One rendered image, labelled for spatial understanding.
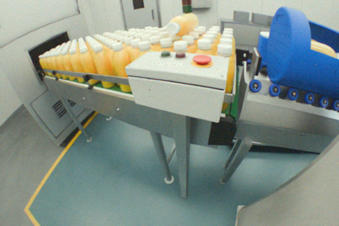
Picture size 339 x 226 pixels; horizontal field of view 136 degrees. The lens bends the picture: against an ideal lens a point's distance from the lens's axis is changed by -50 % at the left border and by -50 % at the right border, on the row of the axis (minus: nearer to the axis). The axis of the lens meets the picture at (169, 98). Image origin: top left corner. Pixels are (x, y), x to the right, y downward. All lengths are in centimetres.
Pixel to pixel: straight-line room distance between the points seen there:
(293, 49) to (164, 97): 37
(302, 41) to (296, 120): 29
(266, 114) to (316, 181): 30
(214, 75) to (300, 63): 30
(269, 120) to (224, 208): 87
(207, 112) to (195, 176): 105
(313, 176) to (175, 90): 50
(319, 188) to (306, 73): 34
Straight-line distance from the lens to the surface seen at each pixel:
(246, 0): 392
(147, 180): 131
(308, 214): 57
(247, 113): 53
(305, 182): 58
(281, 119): 58
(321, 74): 51
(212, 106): 25
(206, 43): 41
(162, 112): 49
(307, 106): 60
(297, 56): 45
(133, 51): 52
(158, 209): 123
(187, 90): 24
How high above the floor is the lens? 120
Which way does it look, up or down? 38 degrees down
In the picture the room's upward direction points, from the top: 7 degrees counter-clockwise
